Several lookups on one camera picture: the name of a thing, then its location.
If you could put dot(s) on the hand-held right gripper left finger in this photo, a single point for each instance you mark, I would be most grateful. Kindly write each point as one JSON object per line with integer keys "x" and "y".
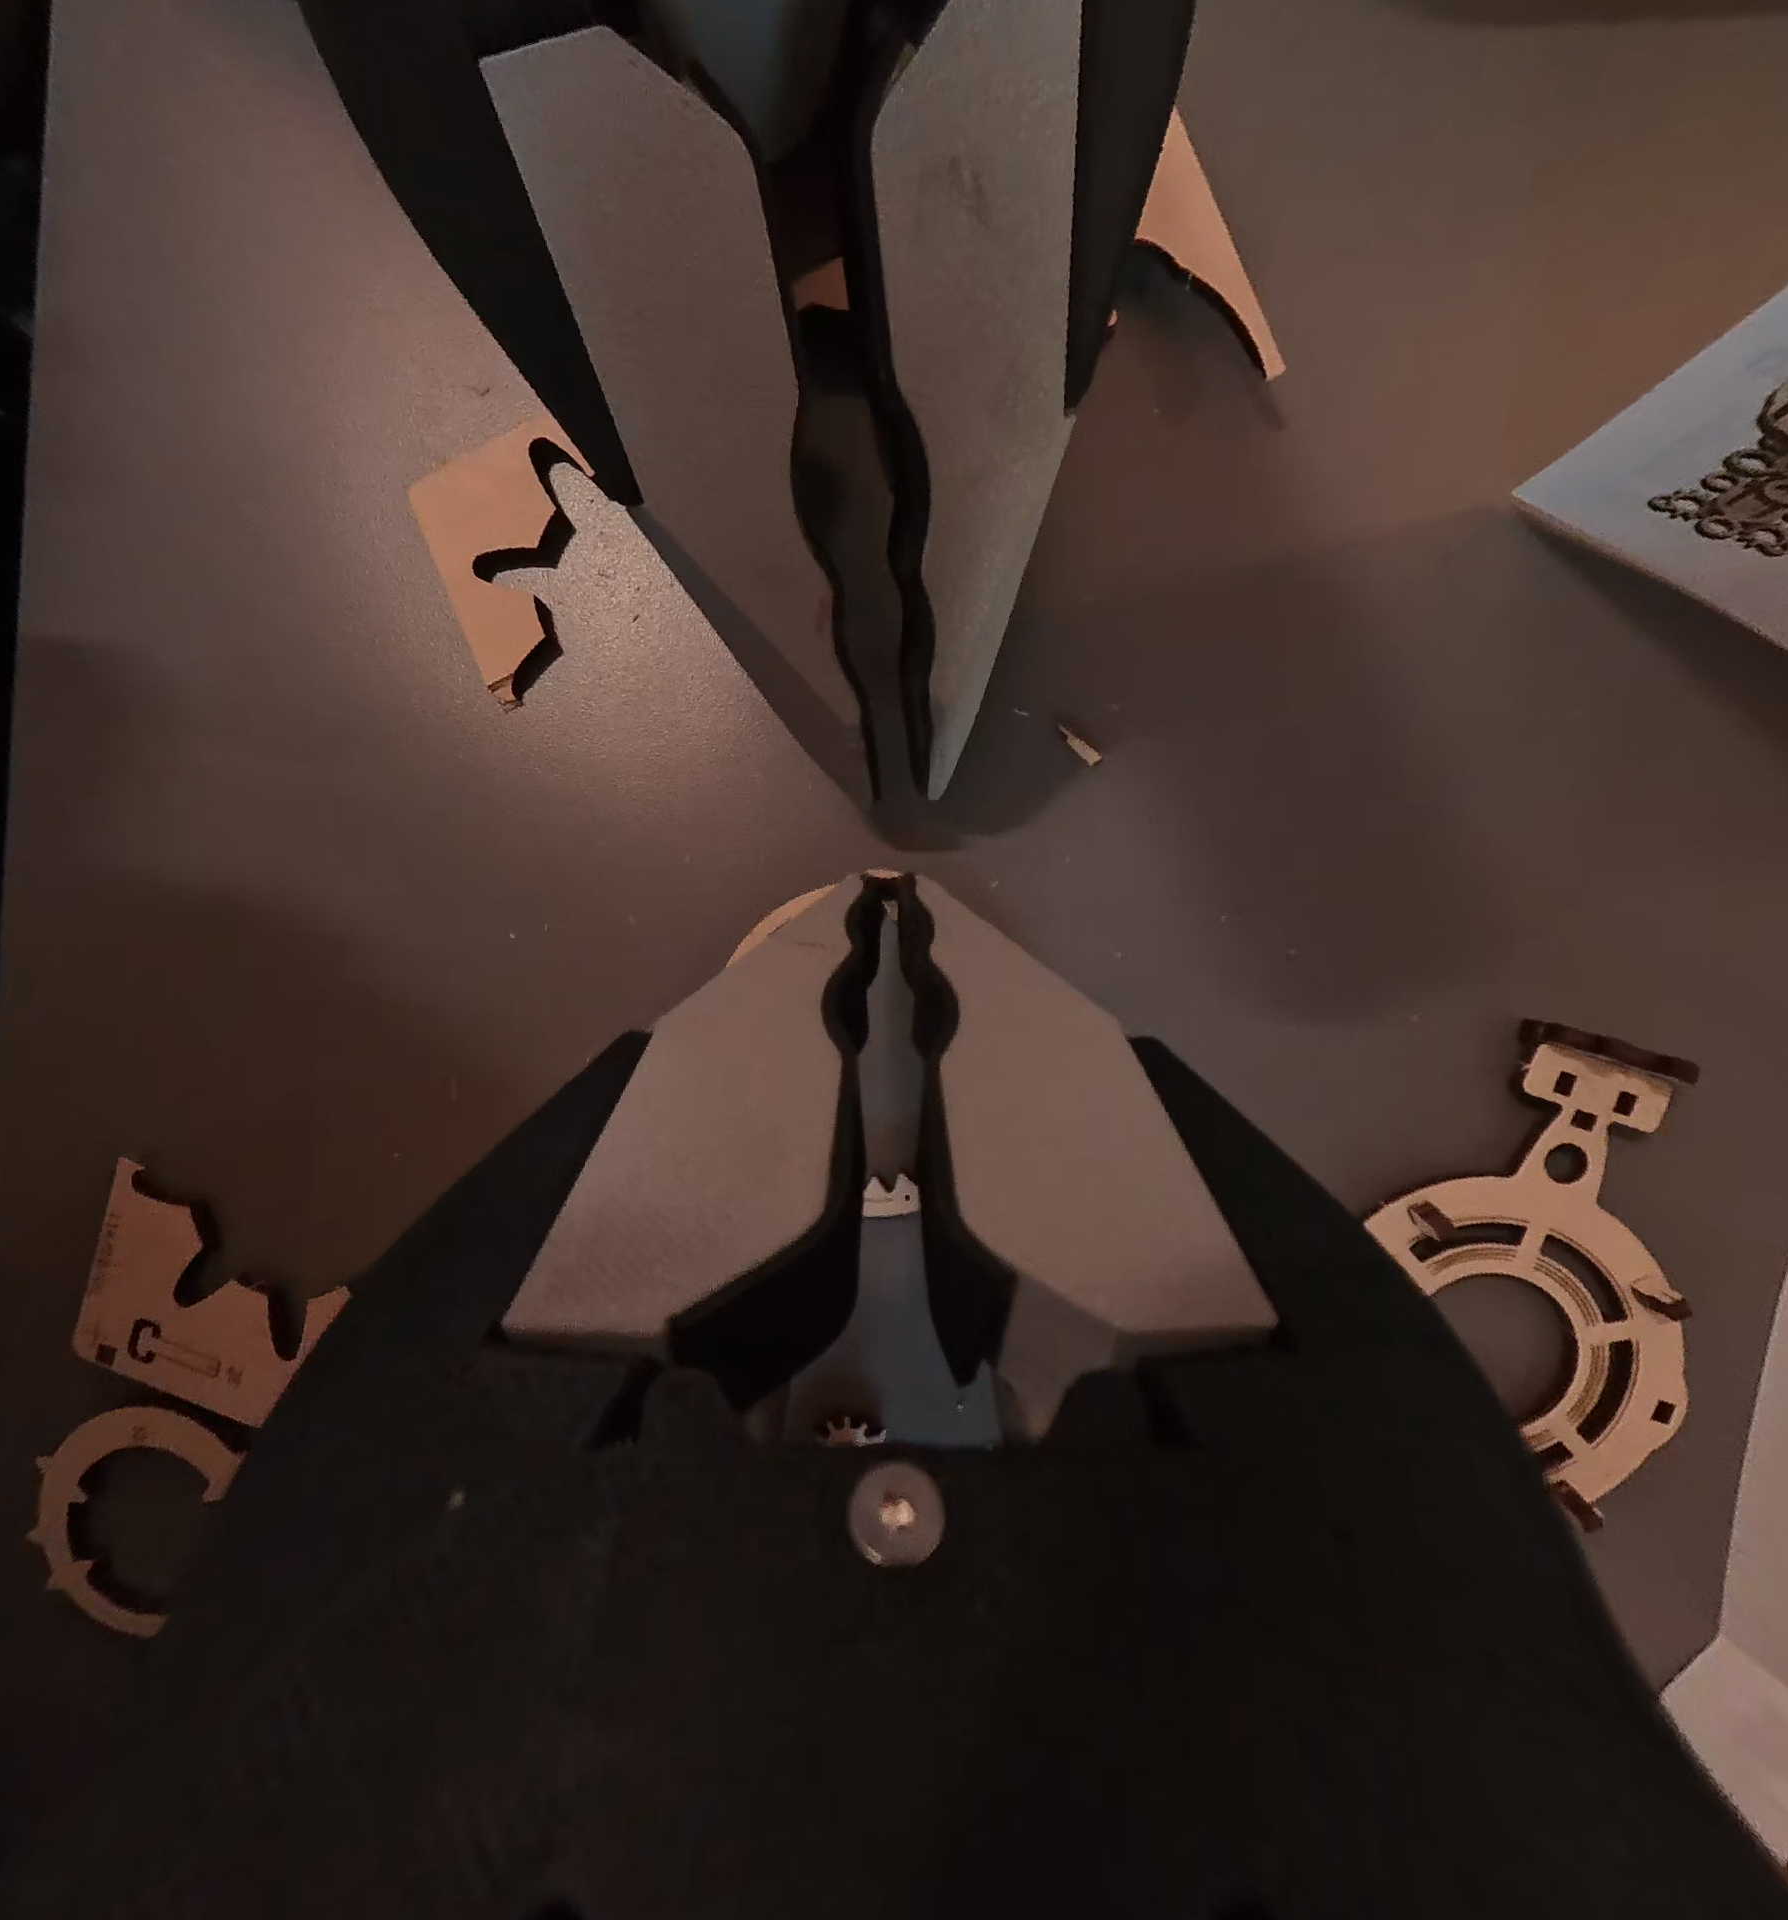
{"x": 685, "y": 1185}

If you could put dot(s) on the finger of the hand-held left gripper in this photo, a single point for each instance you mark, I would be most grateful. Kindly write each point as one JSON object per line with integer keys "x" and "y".
{"x": 640, "y": 225}
{"x": 986, "y": 299}

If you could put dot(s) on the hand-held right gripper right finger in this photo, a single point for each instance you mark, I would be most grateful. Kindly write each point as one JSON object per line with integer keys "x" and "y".
{"x": 1091, "y": 1185}

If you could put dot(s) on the wooden offcut with curved cutout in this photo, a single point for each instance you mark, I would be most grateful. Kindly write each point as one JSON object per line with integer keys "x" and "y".
{"x": 1187, "y": 210}

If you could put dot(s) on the small wooden gear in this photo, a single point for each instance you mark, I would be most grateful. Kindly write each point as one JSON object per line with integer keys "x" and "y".
{"x": 852, "y": 1432}

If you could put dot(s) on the wooden offcut with jagged cutout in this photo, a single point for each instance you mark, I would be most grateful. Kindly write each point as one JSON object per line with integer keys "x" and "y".
{"x": 452, "y": 540}

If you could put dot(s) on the small wooden peg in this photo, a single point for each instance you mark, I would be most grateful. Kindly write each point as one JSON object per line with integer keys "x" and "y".
{"x": 1082, "y": 746}

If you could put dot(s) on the wooden offcut sheet with markings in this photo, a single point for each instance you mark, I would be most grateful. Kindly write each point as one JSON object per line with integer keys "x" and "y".
{"x": 122, "y": 1276}

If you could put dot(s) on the instruction booklet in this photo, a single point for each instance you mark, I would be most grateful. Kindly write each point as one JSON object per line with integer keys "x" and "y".
{"x": 1614, "y": 465}

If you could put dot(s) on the instruction sheet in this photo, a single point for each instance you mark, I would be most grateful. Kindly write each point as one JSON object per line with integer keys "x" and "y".
{"x": 1778, "y": 1771}

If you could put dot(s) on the round wooden frame assembly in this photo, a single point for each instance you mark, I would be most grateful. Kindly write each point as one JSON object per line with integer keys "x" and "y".
{"x": 1563, "y": 1072}

